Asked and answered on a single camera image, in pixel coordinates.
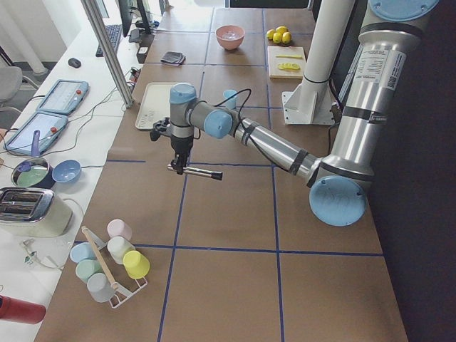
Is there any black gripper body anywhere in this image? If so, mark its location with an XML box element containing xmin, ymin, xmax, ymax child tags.
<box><xmin>170</xmin><ymin>135</ymin><xmax>194</xmax><ymax>155</ymax></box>

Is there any steel black muddler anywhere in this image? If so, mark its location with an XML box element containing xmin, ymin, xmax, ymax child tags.
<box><xmin>167</xmin><ymin>164</ymin><xmax>223</xmax><ymax>181</ymax></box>

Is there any clear ice cubes pile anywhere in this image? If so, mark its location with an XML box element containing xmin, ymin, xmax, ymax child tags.
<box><xmin>220</xmin><ymin>31</ymin><xmax>239</xmax><ymax>41</ymax></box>

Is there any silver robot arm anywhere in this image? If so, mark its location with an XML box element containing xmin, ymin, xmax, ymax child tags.
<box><xmin>168</xmin><ymin>1</ymin><xmax>437</xmax><ymax>227</ymax></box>

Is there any light blue cup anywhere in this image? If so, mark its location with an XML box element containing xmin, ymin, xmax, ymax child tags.
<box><xmin>223</xmin><ymin>89</ymin><xmax>238</xmax><ymax>110</ymax></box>

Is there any pink cup on rack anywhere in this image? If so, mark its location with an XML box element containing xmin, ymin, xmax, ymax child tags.
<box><xmin>107</xmin><ymin>219</ymin><xmax>133</xmax><ymax>241</ymax></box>

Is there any white cup on rack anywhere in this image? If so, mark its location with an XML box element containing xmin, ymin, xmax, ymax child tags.
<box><xmin>107</xmin><ymin>236</ymin><xmax>135</xmax><ymax>265</ymax></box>

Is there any white cup rack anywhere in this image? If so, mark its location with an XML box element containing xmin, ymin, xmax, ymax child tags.
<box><xmin>81</xmin><ymin>226</ymin><xmax>148</xmax><ymax>309</ymax></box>

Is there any blue cup on rack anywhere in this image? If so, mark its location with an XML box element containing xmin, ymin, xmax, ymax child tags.
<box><xmin>69</xmin><ymin>242</ymin><xmax>96</xmax><ymax>263</ymax></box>

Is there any green cup on rack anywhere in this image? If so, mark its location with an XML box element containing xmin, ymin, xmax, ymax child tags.
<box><xmin>76</xmin><ymin>259</ymin><xmax>103</xmax><ymax>284</ymax></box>

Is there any grey cup on rack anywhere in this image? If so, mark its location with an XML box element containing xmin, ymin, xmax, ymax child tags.
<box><xmin>86</xmin><ymin>273</ymin><xmax>115</xmax><ymax>303</ymax></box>

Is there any cream bear tray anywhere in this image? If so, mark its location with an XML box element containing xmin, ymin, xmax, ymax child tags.
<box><xmin>135</xmin><ymin>82</ymin><xmax>176</xmax><ymax>131</ymax></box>

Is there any folded grey cloth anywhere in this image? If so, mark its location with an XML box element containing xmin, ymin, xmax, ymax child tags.
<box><xmin>160</xmin><ymin>51</ymin><xmax>186</xmax><ymax>66</ymax></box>

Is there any blue bowl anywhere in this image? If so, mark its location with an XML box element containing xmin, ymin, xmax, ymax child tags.
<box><xmin>52</xmin><ymin>160</ymin><xmax>81</xmax><ymax>183</ymax></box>

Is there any pink bowl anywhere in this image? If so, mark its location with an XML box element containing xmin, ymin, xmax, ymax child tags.
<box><xmin>215</xmin><ymin>25</ymin><xmax>245</xmax><ymax>51</ymax></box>

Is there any upper teach pendant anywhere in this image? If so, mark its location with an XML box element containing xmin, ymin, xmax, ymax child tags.
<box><xmin>37</xmin><ymin>79</ymin><xmax>89</xmax><ymax>115</ymax></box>

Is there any teach pendant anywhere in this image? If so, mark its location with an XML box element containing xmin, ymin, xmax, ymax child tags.
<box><xmin>37</xmin><ymin>79</ymin><xmax>89</xmax><ymax>115</ymax></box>
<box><xmin>5</xmin><ymin>111</ymin><xmax>68</xmax><ymax>156</ymax></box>

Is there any lemon slices row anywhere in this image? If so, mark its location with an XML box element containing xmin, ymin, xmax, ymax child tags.
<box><xmin>277</xmin><ymin>62</ymin><xmax>301</xmax><ymax>71</ymax></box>

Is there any wooden cutting board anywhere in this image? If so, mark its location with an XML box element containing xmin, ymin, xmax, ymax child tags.
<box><xmin>267</xmin><ymin>46</ymin><xmax>306</xmax><ymax>79</ymax></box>

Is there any black keyboard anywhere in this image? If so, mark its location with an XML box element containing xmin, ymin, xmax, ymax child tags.
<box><xmin>105</xmin><ymin>24</ymin><xmax>123</xmax><ymax>53</ymax></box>

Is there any lower teach pendant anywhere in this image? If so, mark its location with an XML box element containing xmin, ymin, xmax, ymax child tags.
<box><xmin>5</xmin><ymin>111</ymin><xmax>68</xmax><ymax>156</ymax></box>

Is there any black computer mouse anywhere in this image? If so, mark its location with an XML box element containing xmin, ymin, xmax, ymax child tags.
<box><xmin>68</xmin><ymin>58</ymin><xmax>81</xmax><ymax>68</ymax></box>

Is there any blue saucepan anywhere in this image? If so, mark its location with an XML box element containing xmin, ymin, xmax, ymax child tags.
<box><xmin>11</xmin><ymin>130</ymin><xmax>55</xmax><ymax>189</ymax></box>

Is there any yellow plastic knife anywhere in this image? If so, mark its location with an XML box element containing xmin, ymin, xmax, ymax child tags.
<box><xmin>276</xmin><ymin>54</ymin><xmax>303</xmax><ymax>59</ymax></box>

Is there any yellow lemon near left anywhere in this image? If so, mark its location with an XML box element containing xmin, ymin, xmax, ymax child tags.
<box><xmin>266</xmin><ymin>29</ymin><xmax>275</xmax><ymax>40</ymax></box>

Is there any yellow lemon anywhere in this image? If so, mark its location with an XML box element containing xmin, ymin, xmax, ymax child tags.
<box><xmin>266</xmin><ymin>29</ymin><xmax>275</xmax><ymax>40</ymax></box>
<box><xmin>281</xmin><ymin>31</ymin><xmax>292</xmax><ymax>45</ymax></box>
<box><xmin>275</xmin><ymin>26</ymin><xmax>289</xmax><ymax>34</ymax></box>
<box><xmin>272</xmin><ymin>32</ymin><xmax>283</xmax><ymax>44</ymax></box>

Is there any yellow lemon near right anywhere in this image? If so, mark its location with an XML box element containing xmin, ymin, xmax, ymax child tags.
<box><xmin>272</xmin><ymin>32</ymin><xmax>283</xmax><ymax>44</ymax></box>

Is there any cream toaster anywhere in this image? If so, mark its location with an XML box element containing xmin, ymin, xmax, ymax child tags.
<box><xmin>1</xmin><ymin>187</ymin><xmax>73</xmax><ymax>238</ymax></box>

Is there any yellow lemon far right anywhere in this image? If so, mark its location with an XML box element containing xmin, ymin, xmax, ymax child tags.
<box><xmin>281</xmin><ymin>31</ymin><xmax>292</xmax><ymax>45</ymax></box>

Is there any yellow lemon far left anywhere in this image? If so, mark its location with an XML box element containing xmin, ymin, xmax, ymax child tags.
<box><xmin>275</xmin><ymin>26</ymin><xmax>289</xmax><ymax>34</ymax></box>

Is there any red bottle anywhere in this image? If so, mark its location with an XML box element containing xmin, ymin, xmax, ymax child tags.
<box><xmin>1</xmin><ymin>296</ymin><xmax>46</xmax><ymax>324</ymax></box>

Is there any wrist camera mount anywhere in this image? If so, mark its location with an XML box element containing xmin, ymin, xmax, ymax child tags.
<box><xmin>150</xmin><ymin>117</ymin><xmax>172</xmax><ymax>142</ymax></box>

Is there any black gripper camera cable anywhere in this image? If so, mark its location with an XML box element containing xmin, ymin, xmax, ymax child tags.
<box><xmin>192</xmin><ymin>88</ymin><xmax>286</xmax><ymax>165</ymax></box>

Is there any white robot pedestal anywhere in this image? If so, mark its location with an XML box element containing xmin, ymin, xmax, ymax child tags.
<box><xmin>282</xmin><ymin>0</ymin><xmax>355</xmax><ymax>125</ymax></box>

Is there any aluminium frame post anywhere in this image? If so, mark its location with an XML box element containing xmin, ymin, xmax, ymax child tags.
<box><xmin>81</xmin><ymin>0</ymin><xmax>134</xmax><ymax>108</ymax></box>

